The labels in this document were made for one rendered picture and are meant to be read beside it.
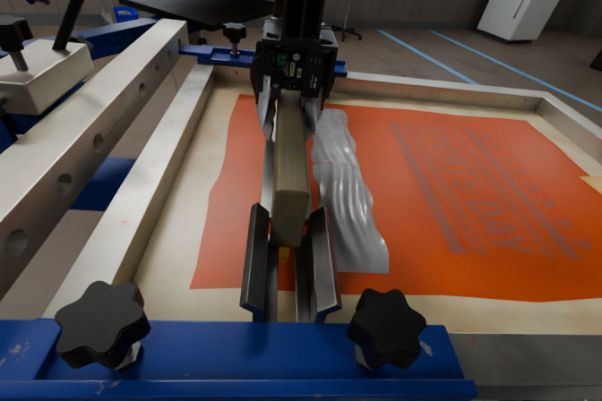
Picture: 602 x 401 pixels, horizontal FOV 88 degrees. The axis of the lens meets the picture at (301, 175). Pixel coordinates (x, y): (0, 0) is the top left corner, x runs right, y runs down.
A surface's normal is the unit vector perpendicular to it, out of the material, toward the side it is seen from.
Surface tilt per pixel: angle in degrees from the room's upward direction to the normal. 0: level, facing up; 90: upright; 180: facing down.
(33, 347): 0
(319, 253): 45
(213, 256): 0
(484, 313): 0
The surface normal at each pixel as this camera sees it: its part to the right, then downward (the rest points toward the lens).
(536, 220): 0.11, -0.76
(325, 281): -0.62, -0.58
